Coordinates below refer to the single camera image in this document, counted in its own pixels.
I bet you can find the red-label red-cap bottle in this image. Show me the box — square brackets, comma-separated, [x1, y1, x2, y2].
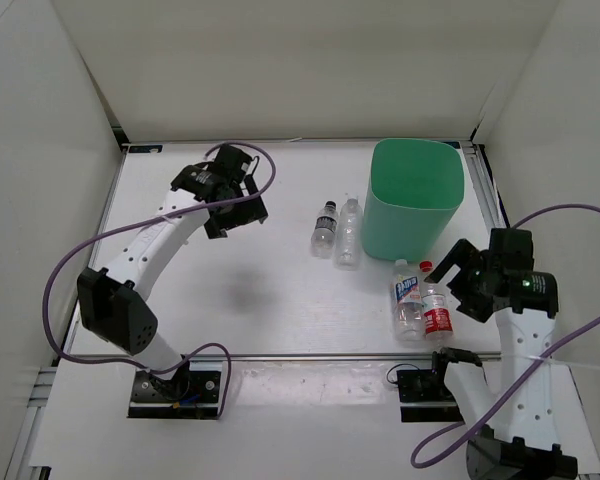
[419, 260, 453, 348]

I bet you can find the blue-label clear bottle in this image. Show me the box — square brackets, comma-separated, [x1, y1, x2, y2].
[391, 259, 424, 342]

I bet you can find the small black-cap clear bottle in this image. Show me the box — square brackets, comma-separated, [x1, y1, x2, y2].
[311, 201, 338, 259]

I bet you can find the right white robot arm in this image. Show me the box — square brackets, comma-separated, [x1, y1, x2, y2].
[427, 229, 578, 479]

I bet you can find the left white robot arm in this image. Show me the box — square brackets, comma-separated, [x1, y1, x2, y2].
[77, 162, 267, 402]

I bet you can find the green plastic bin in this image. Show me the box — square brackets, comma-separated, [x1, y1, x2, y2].
[361, 138, 465, 262]

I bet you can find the clear crushed plastic bottle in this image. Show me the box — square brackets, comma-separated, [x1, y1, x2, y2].
[334, 198, 363, 270]

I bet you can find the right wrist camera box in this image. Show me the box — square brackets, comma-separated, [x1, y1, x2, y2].
[488, 228, 534, 271]

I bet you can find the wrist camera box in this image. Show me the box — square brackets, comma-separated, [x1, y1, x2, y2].
[214, 144, 253, 177]
[488, 228, 534, 271]

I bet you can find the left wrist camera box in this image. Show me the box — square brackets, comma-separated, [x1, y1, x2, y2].
[214, 144, 253, 177]

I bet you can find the aluminium frame rail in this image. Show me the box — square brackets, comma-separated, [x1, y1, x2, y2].
[460, 141, 508, 230]

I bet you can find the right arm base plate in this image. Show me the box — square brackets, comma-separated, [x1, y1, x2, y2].
[385, 363, 462, 423]

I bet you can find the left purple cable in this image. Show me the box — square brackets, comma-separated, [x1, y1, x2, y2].
[42, 142, 276, 419]

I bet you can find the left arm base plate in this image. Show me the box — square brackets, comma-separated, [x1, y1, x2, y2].
[127, 362, 225, 420]

